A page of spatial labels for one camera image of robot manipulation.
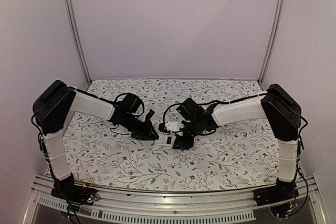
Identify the right aluminium frame post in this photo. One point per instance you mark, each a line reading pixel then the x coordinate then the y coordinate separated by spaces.
pixel 271 40

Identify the aluminium frame post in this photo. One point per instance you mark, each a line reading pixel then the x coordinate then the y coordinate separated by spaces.
pixel 77 41
pixel 271 40

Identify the left aluminium frame post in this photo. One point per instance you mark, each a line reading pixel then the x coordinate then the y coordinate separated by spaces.
pixel 77 41

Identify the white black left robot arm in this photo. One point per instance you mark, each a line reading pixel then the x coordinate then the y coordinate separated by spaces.
pixel 56 107

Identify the floral patterned table mat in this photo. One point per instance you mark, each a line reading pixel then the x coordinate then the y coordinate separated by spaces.
pixel 238 155

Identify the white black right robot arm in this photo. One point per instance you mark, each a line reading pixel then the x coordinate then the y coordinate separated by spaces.
pixel 276 112

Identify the white remote control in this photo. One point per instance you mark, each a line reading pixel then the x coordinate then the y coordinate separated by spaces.
pixel 165 140

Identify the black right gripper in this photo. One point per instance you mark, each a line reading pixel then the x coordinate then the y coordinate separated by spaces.
pixel 184 141

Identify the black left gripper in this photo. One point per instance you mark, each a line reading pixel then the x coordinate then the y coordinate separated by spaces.
pixel 146 133

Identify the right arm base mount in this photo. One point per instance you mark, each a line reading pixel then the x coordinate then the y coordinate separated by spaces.
pixel 277 193

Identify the aluminium front rail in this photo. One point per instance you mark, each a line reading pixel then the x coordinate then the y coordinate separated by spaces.
pixel 121 205

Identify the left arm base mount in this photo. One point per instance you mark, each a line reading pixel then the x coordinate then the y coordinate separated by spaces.
pixel 75 194

